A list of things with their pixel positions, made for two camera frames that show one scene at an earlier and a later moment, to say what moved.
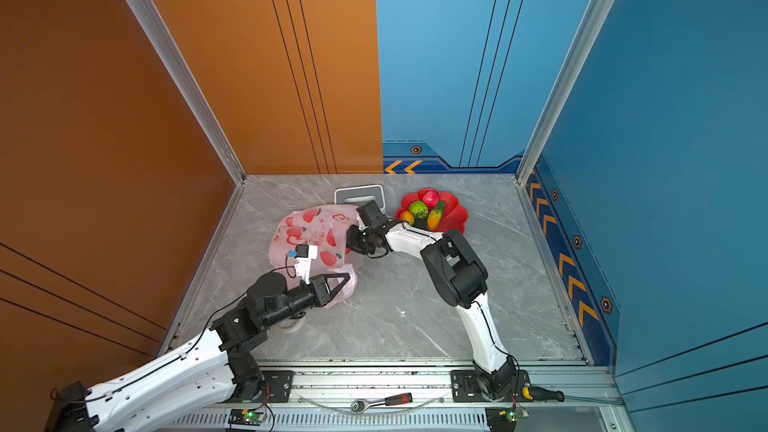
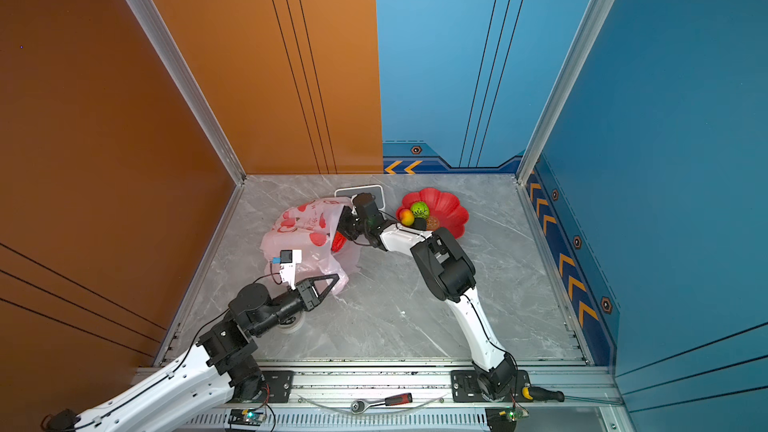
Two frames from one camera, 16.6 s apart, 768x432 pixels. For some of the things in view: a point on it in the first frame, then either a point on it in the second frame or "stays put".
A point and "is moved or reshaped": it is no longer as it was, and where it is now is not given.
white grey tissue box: x=359 y=195 stays put
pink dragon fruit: x=429 y=196 -> x=338 y=242
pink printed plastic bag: x=311 y=242 is moved or reshaped
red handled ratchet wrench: x=358 y=406 stays put
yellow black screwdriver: x=542 y=394 stays put
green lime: x=419 y=209 stays put
